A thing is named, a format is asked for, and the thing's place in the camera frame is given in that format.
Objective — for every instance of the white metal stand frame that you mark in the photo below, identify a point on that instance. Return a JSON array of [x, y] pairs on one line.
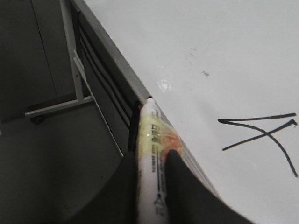
[[82, 90]]

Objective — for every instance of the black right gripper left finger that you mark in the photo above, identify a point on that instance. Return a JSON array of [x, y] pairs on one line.
[[116, 202]]

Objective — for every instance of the whiteboard with grey frame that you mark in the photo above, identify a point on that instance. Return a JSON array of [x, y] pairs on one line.
[[225, 73]]

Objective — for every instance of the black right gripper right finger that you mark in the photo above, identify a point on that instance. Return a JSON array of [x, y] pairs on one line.
[[189, 201]]

